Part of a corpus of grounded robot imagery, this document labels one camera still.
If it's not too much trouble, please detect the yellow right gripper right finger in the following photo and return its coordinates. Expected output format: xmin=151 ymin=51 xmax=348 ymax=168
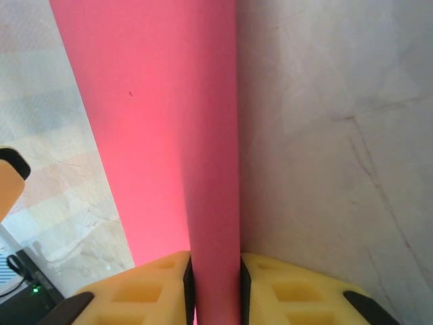
xmin=239 ymin=252 xmax=403 ymax=325

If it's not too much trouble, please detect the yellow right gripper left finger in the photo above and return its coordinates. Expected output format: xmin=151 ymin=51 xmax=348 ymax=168
xmin=39 ymin=250 xmax=197 ymax=325

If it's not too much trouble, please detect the black controller box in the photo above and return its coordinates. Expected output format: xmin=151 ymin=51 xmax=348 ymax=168
xmin=0 ymin=249 xmax=66 ymax=325

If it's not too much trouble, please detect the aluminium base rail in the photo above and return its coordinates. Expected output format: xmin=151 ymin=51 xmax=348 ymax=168
xmin=0 ymin=223 xmax=24 ymax=261

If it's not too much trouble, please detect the black controller wire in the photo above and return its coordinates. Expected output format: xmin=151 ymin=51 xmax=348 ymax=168
xmin=0 ymin=253 xmax=37 ymax=299

